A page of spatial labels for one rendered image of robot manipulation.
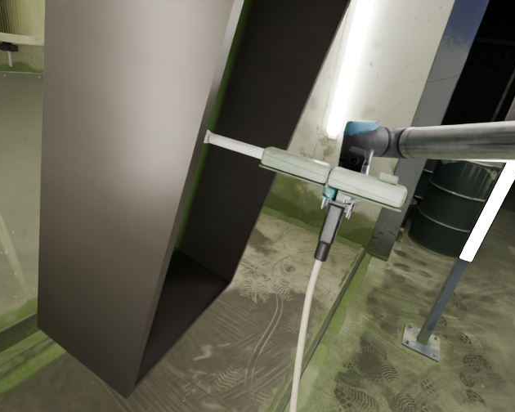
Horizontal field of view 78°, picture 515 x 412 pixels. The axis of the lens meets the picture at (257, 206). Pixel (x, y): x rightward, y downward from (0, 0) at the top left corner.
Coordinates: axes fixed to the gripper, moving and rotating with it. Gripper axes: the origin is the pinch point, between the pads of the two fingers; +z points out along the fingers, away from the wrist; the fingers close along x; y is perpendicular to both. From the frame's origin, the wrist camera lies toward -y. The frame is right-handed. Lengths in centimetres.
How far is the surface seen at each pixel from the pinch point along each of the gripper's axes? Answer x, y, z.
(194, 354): 41, 105, -42
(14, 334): 110, 105, -6
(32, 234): 128, 71, -26
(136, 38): 35.2, -18.6, 23.9
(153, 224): 29.7, 12.3, 20.7
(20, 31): 133, -15, -25
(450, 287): -64, 54, -111
